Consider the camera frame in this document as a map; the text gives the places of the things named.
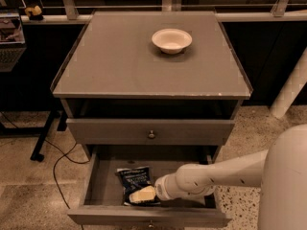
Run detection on yellow black small object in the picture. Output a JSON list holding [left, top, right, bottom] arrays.
[[25, 5, 43, 21]]

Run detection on open laptop computer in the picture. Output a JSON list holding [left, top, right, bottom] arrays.
[[0, 9, 26, 72]]

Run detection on white diagonal post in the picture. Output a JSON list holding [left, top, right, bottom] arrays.
[[270, 47, 307, 119]]

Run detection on blue chip bag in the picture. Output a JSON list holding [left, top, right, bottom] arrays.
[[116, 166, 160, 206]]

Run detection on grey open middle drawer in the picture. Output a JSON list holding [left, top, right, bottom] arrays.
[[68, 145, 231, 230]]

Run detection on black floor cable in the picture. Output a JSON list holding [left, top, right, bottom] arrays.
[[0, 111, 91, 230]]

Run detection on white metal railing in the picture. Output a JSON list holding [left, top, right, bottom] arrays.
[[12, 0, 307, 25]]

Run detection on grey top drawer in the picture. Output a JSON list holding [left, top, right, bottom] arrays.
[[67, 119, 234, 146]]

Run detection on grey wooden drawer cabinet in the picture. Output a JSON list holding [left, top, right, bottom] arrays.
[[52, 11, 252, 162]]

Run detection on black desk leg frame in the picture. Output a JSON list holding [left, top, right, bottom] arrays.
[[0, 111, 67, 162]]

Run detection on round metal top drawer knob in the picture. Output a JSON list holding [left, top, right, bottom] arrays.
[[148, 130, 156, 139]]

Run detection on white paper bowl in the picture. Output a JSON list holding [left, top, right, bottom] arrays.
[[152, 29, 193, 55]]

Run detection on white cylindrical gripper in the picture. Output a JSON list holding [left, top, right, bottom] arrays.
[[130, 173, 179, 204]]

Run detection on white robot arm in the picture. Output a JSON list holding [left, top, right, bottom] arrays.
[[130, 125, 307, 230]]

